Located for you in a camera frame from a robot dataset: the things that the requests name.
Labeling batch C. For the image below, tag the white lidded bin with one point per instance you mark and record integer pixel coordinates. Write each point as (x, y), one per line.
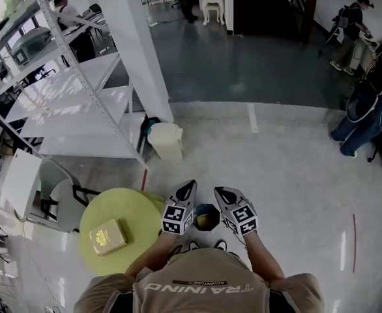
(165, 142)

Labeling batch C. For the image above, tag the white metal shelf rack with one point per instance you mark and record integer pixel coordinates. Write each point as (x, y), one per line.
(80, 77)

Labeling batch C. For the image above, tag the black bag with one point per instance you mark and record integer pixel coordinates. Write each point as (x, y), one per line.
(150, 122)

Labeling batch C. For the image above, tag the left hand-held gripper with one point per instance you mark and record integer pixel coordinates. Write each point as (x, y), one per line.
(174, 218)

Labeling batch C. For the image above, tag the white desk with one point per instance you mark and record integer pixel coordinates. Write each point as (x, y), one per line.
(20, 181)

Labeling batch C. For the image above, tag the person's left forearm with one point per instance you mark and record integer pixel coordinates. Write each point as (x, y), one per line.
(152, 253)

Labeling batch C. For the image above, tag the person's printed t-shirt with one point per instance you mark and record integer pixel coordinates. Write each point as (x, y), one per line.
(204, 269)

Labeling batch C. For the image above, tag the beige box with gold print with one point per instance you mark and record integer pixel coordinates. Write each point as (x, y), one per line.
(108, 236)

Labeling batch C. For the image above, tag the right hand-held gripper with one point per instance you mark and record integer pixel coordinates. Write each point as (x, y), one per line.
(241, 218)

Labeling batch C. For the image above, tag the person's shoe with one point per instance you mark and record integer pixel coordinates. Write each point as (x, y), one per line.
(222, 244)
(192, 246)

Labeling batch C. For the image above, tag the person's right shoe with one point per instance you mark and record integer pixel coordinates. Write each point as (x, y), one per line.
(222, 244)

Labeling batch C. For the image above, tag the yellow round table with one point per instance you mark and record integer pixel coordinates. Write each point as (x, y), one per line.
(119, 204)

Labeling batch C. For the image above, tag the person's right forearm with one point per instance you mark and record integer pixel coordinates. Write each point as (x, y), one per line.
(262, 259)

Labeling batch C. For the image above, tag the grey plastic device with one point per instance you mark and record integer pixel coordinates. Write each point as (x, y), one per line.
(31, 42)

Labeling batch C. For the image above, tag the person's left shoe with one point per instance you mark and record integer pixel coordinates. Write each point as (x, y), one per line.
(192, 246)

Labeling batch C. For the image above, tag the grey chair with black frame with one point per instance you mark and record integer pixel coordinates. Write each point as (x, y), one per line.
(52, 181)

